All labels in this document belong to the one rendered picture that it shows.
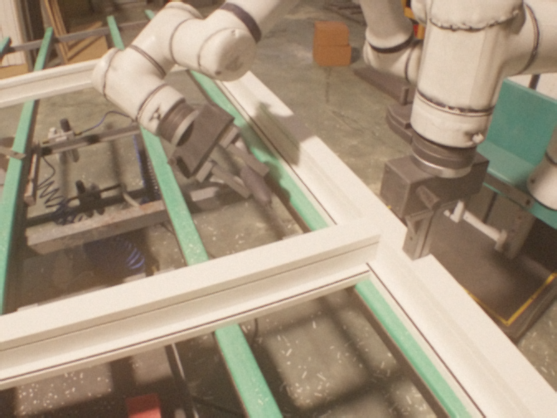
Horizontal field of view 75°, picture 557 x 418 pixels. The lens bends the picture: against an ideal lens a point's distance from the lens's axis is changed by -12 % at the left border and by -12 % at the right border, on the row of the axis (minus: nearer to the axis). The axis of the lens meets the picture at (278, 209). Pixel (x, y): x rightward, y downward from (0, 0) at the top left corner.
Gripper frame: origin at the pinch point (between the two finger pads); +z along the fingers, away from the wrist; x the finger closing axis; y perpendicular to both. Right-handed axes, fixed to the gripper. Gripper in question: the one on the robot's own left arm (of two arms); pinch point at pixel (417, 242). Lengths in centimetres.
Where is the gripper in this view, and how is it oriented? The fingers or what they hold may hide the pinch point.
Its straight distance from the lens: 58.0
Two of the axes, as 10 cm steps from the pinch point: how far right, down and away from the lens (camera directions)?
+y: 3.8, 5.8, -7.2
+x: 9.2, -2.4, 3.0
